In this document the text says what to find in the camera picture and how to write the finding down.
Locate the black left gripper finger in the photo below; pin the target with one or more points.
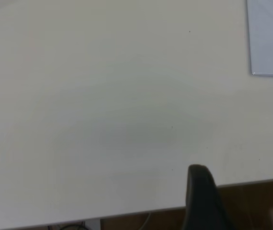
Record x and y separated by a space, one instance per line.
203 203

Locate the clear zip bag green zipper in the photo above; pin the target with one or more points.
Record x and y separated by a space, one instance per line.
270 36

